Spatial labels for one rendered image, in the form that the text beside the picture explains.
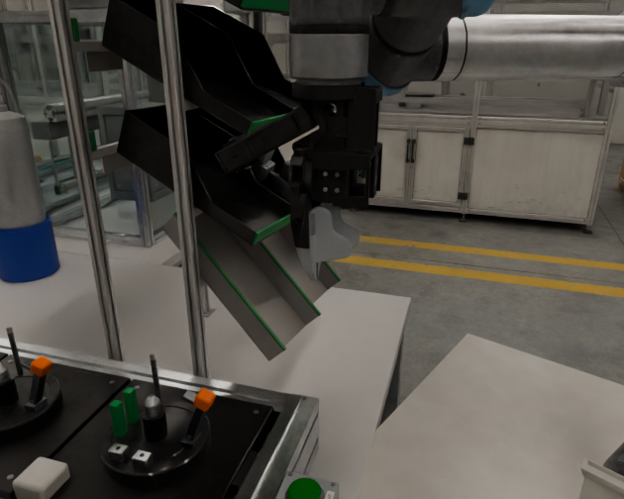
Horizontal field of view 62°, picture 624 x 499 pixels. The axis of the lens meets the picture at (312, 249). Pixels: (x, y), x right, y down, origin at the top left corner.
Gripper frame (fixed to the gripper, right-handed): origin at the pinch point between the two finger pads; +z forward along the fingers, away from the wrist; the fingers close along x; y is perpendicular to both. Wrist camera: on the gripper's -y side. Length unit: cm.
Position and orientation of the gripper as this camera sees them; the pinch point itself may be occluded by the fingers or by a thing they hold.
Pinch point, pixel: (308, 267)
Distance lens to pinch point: 58.7
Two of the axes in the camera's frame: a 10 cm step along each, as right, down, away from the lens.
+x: 2.9, -3.6, 8.9
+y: 9.6, 1.1, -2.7
